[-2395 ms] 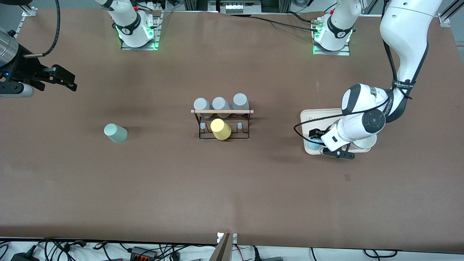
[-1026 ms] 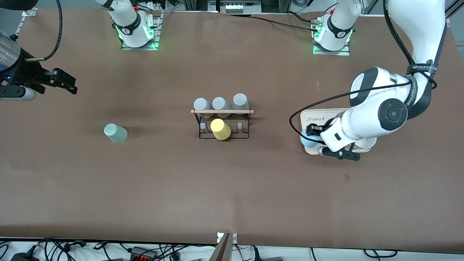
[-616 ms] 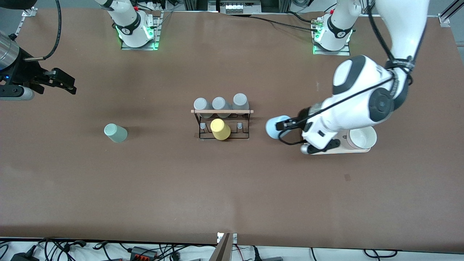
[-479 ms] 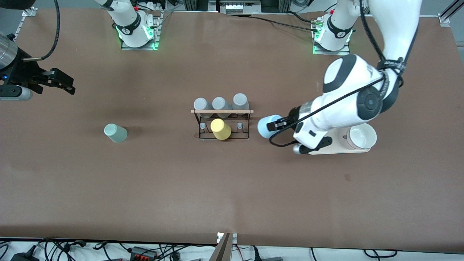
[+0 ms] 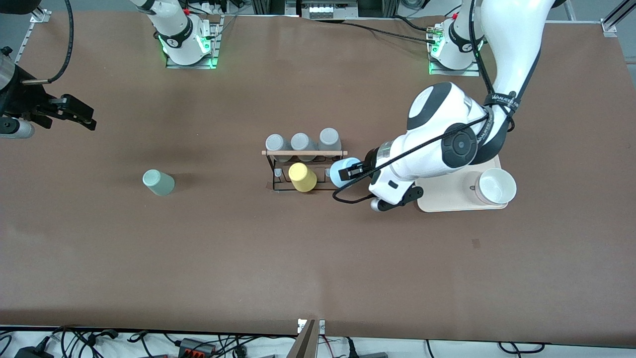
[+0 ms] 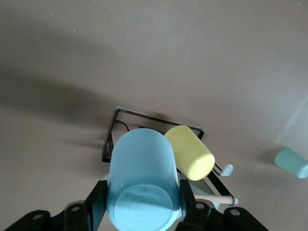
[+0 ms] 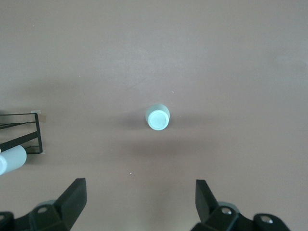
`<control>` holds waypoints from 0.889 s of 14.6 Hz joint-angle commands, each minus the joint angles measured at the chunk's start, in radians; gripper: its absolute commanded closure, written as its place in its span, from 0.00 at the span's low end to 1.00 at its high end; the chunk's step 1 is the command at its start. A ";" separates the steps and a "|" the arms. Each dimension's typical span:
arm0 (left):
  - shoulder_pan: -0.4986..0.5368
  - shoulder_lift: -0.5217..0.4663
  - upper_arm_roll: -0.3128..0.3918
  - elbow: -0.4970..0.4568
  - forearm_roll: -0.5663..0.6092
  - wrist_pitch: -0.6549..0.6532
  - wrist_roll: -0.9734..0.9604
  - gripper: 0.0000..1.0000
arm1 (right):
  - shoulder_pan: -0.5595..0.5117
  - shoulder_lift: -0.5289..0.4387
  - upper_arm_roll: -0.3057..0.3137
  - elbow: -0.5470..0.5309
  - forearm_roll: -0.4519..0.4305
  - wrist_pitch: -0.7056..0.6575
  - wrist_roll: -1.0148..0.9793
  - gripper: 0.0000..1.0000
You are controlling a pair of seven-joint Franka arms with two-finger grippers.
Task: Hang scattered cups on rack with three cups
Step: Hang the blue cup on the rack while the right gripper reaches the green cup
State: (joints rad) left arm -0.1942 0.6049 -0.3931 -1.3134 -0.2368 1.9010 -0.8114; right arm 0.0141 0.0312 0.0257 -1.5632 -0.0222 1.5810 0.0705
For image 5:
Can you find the cream rectangular tray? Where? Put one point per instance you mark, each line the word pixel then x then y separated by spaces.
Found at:
pixel 447 196

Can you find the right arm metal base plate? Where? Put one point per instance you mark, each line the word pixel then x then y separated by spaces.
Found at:
pixel 213 40

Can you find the grey cup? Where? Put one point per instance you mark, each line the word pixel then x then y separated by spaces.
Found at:
pixel 329 137
pixel 276 143
pixel 301 141

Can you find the silver aluminium profile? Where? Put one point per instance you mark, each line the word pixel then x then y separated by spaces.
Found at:
pixel 616 17

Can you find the white bowl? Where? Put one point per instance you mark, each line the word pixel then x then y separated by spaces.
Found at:
pixel 496 186

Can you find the light blue cup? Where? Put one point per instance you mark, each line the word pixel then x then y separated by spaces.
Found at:
pixel 337 180

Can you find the pale green cup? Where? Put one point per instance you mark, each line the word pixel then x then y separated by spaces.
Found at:
pixel 158 182

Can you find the black power adapter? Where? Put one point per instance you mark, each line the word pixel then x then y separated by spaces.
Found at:
pixel 35 353

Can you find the silver aluminium corner bracket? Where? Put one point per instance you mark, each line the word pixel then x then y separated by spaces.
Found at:
pixel 40 16

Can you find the black orange connector box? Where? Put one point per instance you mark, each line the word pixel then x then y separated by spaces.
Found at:
pixel 196 347

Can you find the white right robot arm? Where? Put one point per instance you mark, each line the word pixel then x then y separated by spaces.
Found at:
pixel 179 30

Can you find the white power strip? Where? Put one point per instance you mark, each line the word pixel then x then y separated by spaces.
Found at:
pixel 322 9

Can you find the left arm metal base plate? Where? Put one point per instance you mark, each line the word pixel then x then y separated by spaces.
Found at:
pixel 469 72

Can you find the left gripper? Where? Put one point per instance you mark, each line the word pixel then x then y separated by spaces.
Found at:
pixel 369 160

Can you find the yellow cup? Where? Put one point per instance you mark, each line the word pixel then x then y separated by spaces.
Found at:
pixel 301 177

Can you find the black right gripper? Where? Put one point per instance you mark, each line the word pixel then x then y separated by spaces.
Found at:
pixel 22 102

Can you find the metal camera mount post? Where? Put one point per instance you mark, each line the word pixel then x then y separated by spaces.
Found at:
pixel 305 343

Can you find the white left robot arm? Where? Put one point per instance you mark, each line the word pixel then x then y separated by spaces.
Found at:
pixel 447 139

